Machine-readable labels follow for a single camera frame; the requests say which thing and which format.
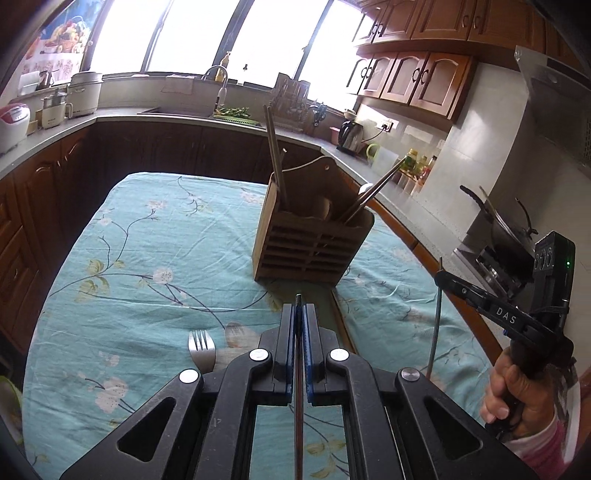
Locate steel electric kettle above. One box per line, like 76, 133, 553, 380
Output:
336, 119, 363, 154

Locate thin metal chopstick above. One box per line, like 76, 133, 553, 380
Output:
427, 257, 445, 380

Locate wooden upper cabinets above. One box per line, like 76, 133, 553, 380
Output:
344, 0, 591, 134

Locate person's right hand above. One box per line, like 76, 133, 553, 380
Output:
480, 352, 557, 437

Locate range hood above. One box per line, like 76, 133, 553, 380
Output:
514, 45, 591, 172

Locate steel kitchen faucet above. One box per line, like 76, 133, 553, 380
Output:
202, 65, 230, 117

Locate silver fork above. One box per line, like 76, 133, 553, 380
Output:
187, 329, 217, 373

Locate grey kitchen countertop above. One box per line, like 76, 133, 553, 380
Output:
0, 105, 499, 296

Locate green vegetables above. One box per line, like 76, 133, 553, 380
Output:
213, 106, 262, 123

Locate gas stove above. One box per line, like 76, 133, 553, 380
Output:
454, 240, 536, 302

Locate row of condiment bottles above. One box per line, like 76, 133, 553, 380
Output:
400, 148, 438, 195

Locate fruit print wall poster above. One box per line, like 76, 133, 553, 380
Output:
23, 0, 105, 71

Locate teal floral tablecloth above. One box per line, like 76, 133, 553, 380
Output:
22, 172, 497, 480

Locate wooden utensil holder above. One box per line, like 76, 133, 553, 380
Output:
252, 156, 376, 284

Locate black wok with lid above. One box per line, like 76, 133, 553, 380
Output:
459, 185, 539, 260

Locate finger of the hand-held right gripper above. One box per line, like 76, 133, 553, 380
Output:
434, 270, 486, 312

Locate white dish cloth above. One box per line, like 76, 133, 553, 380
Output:
163, 76, 197, 96

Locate white and red rice cooker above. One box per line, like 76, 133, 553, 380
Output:
0, 104, 31, 156

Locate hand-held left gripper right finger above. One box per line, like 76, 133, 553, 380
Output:
301, 302, 541, 480

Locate kitchen sink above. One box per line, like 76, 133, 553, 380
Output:
137, 106, 218, 119

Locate white storage box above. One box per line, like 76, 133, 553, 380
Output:
18, 71, 42, 96

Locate kitchen window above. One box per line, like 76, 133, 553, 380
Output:
88, 0, 370, 99

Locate small white electric pot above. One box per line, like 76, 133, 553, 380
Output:
39, 90, 74, 130

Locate large white electric cooker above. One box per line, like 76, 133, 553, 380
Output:
68, 71, 103, 119

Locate dish rack with utensils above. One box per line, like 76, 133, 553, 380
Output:
272, 73, 311, 133

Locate wooden cabinets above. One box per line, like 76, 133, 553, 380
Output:
344, 0, 591, 134
0, 115, 504, 361

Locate wooden lower cabinets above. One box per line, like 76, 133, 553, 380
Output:
0, 115, 504, 361

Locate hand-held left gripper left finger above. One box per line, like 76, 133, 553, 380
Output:
59, 302, 300, 480

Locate person's right forearm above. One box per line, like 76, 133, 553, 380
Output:
503, 369, 583, 480

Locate wooden chopstick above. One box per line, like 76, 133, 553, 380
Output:
294, 294, 305, 480
263, 104, 288, 208

